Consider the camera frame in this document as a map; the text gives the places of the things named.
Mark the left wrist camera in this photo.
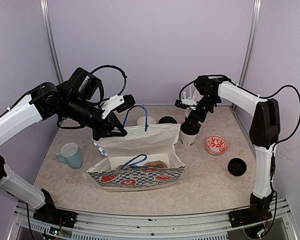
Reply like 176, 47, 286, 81
101, 94, 136, 120

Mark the aluminium corner post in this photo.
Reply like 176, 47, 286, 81
238, 0, 262, 87
40, 0, 63, 84

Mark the blue checkered paper bag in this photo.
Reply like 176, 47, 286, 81
86, 104, 187, 192

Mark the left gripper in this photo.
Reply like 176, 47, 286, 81
63, 94, 127, 141

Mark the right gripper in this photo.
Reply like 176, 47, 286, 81
185, 93, 220, 130

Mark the brown cardboard cup carrier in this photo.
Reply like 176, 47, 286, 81
116, 160, 168, 170

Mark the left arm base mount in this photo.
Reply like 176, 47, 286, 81
33, 207, 78, 229

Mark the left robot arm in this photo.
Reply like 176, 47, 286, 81
0, 67, 135, 223

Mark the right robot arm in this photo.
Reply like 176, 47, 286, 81
175, 74, 281, 227

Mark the stack of white paper cups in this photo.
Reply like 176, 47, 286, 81
136, 116, 157, 126

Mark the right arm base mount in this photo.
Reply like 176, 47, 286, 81
228, 208, 273, 228

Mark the aluminium front frame rail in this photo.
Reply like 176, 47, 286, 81
7, 198, 298, 240

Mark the bundle of wrapped white straws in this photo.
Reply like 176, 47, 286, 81
181, 86, 202, 118

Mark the red floral bowl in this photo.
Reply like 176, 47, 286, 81
205, 135, 229, 156

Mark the right aluminium corner post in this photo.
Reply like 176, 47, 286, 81
238, 0, 262, 87

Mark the black coffee cup lid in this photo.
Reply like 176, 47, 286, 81
180, 122, 200, 136
158, 116, 178, 124

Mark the blue ceramic mug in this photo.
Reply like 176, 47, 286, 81
56, 142, 83, 170

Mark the stack of black lids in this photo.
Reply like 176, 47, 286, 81
227, 158, 247, 177

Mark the left aluminium corner post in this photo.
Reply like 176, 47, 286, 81
40, 0, 63, 84

